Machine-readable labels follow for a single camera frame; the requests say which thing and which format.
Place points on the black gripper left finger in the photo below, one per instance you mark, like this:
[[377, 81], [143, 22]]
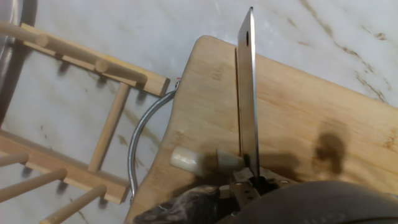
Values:
[[244, 189]]

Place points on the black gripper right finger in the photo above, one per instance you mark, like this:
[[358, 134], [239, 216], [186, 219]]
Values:
[[273, 180]]

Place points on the steel cleaver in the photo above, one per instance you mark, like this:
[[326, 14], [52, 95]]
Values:
[[248, 102]]

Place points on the cut white scallion piece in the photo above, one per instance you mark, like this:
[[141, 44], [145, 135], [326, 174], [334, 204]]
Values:
[[186, 160]]

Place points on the wooden cutting board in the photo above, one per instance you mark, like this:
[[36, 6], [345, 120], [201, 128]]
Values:
[[311, 109]]

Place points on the white marble pattern mat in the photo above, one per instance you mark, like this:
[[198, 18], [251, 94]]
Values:
[[311, 25]]

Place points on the wooden peg knife rack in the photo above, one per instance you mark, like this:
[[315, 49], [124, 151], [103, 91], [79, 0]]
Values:
[[62, 168]]

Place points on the pointed steel kitchen knife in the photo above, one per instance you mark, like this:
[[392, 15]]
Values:
[[9, 18]]

